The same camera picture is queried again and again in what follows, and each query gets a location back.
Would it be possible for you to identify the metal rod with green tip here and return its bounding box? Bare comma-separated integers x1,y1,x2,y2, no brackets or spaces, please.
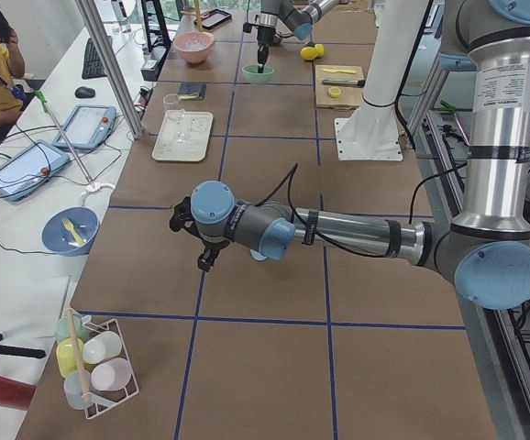
35,90,103,195

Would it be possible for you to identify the green plastic cup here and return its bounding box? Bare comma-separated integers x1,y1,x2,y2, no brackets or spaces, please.
55,314,89,343

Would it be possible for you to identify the pink bowl with ice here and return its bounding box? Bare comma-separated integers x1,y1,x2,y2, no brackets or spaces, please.
172,31,215,64

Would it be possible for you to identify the aluminium frame post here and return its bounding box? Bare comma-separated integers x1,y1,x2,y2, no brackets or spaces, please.
75,0,144,139

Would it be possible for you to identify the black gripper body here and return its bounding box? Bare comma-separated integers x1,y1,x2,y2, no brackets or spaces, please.
195,221,230,251
257,25,272,46

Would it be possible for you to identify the cream plastic cup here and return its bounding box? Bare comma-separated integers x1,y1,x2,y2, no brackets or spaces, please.
83,331,122,365

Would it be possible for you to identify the yellow plastic fork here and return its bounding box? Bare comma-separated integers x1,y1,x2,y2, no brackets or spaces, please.
62,217,85,247

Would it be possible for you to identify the green bowl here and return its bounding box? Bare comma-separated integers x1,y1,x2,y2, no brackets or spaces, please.
241,65,275,84

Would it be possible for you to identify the clear plastic cup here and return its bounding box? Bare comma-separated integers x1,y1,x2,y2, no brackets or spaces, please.
63,370,92,410

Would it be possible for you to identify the far teach pendant tablet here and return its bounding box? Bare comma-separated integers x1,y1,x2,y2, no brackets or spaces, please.
62,104,116,151

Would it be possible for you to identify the clear wine glass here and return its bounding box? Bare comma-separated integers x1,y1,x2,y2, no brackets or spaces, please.
162,93,188,143

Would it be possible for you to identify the grey folded cloth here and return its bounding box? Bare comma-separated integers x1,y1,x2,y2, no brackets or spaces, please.
177,82,206,101

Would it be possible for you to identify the wooden cutting board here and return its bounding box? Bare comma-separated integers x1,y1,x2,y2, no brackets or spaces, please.
315,65,365,108

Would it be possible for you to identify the red cylinder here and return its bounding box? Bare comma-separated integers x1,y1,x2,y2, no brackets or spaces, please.
0,376,36,411

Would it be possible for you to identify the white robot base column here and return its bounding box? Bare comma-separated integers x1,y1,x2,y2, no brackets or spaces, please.
335,0,432,161

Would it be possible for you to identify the lemon half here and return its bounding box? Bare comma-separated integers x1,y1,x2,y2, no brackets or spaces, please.
326,86,341,99

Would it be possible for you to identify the black computer mouse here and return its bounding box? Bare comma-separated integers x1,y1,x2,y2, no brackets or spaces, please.
74,86,96,99

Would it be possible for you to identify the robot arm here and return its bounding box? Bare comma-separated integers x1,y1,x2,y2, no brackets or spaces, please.
170,1,530,310
254,0,340,73

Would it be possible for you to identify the blue bowl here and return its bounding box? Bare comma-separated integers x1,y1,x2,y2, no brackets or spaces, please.
41,206,99,257

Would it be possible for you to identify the pink plastic cup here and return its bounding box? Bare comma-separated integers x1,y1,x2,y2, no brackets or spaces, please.
91,357,132,391

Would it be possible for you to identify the near teach pendant tablet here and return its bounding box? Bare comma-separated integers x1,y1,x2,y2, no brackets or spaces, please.
0,140,70,202

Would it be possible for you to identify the white wire cup rack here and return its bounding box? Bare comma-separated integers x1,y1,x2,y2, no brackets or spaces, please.
63,308,139,420

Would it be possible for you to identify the wooden rack handle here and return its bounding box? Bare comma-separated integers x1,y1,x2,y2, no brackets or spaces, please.
64,308,93,406

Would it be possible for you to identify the black keyboard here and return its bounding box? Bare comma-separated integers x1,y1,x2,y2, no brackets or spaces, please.
82,38,106,80

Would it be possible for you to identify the teach pendant tablet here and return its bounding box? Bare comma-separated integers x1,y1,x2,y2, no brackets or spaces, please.
62,104,116,151
0,140,70,202

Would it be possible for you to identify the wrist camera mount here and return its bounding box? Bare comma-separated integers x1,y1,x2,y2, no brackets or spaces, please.
169,196,197,235

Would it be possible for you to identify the light blue plastic cup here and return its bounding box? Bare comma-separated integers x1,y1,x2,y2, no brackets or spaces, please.
250,249,267,261

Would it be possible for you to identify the yellow plastic cup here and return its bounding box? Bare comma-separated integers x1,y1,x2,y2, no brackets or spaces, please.
55,337,77,378

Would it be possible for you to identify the yellow lemon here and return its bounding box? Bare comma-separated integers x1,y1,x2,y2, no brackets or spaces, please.
315,43,325,58
300,46,318,61

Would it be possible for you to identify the cream bear tray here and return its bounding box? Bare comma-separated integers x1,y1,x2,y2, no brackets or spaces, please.
151,111,214,162

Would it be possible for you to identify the yellow plastic knife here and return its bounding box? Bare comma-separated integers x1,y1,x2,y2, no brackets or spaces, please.
321,68,358,74

